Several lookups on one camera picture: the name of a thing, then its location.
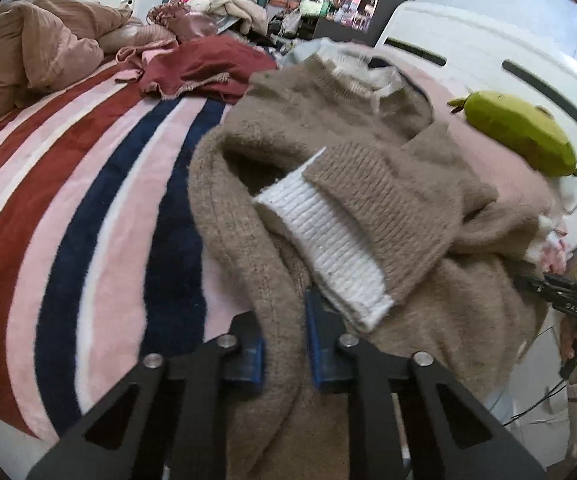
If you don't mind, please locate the pink ribbed pillow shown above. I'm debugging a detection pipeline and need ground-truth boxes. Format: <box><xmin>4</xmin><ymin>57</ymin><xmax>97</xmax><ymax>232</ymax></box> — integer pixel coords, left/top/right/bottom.
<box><xmin>367</xmin><ymin>44</ymin><xmax>570</xmax><ymax>271</ymax></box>

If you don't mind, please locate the dark red garment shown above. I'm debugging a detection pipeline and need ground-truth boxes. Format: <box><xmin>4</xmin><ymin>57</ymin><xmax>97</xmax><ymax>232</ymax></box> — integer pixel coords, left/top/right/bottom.
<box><xmin>116</xmin><ymin>35</ymin><xmax>276</xmax><ymax>104</ymax></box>

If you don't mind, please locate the black cable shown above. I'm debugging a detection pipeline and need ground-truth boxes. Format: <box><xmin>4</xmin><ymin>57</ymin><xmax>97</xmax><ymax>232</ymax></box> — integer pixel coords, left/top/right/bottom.
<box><xmin>500</xmin><ymin>324</ymin><xmax>577</xmax><ymax>428</ymax></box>

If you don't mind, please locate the beige knit sweater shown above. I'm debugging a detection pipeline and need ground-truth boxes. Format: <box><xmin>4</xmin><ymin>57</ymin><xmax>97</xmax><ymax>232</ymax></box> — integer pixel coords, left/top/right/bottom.
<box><xmin>189</xmin><ymin>48</ymin><xmax>546</xmax><ymax>479</ymax></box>

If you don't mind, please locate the cream clothes pile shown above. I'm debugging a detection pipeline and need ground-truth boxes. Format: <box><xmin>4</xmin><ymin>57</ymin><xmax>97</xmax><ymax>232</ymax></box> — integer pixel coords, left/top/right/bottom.
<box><xmin>186</xmin><ymin>0</ymin><xmax>268</xmax><ymax>35</ymax></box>

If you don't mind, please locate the white headboard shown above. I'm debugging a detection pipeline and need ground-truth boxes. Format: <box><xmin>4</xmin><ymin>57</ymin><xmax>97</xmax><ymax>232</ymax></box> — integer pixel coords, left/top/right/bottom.
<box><xmin>377</xmin><ymin>1</ymin><xmax>577</xmax><ymax>221</ymax></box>

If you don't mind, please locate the pink quilted blanket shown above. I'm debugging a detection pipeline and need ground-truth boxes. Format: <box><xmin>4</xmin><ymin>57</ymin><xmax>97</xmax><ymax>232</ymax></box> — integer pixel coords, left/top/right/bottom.
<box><xmin>0</xmin><ymin>0</ymin><xmax>177</xmax><ymax>117</ymax></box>

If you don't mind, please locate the green plush toy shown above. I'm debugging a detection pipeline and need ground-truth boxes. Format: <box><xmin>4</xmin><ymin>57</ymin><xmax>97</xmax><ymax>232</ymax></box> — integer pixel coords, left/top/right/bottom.
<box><xmin>447</xmin><ymin>90</ymin><xmax>577</xmax><ymax>178</ymax></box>

